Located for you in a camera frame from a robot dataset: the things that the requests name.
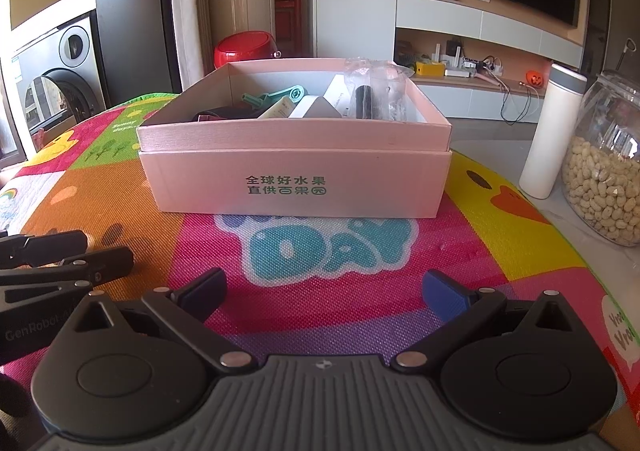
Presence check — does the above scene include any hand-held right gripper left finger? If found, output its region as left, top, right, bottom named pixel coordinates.
left=75, top=267, right=253, bottom=373

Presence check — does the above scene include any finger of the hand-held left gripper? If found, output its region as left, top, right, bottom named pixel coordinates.
left=0, top=229, right=88, bottom=269
left=0, top=246, right=135, bottom=304

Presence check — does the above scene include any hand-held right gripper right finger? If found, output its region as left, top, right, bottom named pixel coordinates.
left=391, top=269, right=573, bottom=372

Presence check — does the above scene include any pink cardboard box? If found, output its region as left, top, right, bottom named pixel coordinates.
left=136, top=57, right=454, bottom=220

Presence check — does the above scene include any teal plastic tool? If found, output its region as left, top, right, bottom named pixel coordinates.
left=241, top=85, right=306, bottom=109

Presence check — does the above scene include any black item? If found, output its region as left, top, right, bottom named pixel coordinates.
left=345, top=57, right=417, bottom=123

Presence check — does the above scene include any small white box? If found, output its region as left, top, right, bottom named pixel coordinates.
left=289, top=95, right=347, bottom=120

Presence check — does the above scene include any white carton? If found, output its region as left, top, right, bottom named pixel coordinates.
left=321, top=74, right=362, bottom=118

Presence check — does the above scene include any colourful printed mat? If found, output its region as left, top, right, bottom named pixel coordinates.
left=0, top=91, right=640, bottom=434

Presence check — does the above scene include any silver washing machine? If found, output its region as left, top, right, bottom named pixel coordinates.
left=0, top=11, right=108, bottom=162

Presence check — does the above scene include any white thermos bottle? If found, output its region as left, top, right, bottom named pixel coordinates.
left=518, top=62, right=587, bottom=201

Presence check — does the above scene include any cream tube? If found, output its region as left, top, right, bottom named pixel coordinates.
left=257, top=98, right=301, bottom=120

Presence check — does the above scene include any glass jar of peanuts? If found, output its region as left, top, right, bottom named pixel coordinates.
left=561, top=68, right=640, bottom=248

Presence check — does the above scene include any black tall cabinet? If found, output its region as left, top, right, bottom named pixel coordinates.
left=94, top=0, right=182, bottom=110

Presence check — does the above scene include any red glossy round bin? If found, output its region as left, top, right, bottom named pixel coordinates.
left=214, top=30, right=282, bottom=70

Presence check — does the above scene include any white television cabinet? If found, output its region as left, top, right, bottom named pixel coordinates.
left=314, top=0, right=596, bottom=94

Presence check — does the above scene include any white cable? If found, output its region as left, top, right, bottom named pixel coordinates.
left=499, top=80, right=544, bottom=126

